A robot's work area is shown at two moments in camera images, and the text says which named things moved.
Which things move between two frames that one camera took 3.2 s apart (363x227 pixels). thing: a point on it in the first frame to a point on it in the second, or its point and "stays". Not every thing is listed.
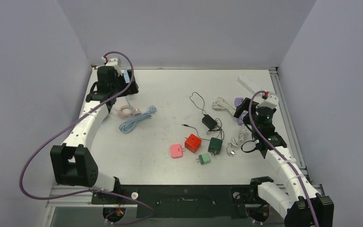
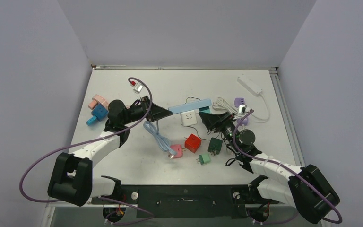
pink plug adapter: [176, 151] stays
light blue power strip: [126, 76] to [191, 106]
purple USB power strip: [237, 101] stays
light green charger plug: [204, 159] stays
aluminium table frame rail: [299, 154] stays
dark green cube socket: [215, 146] stays
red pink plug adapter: [193, 143] stays
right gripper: [244, 107] to [220, 121]
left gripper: [131, 90] to [155, 112]
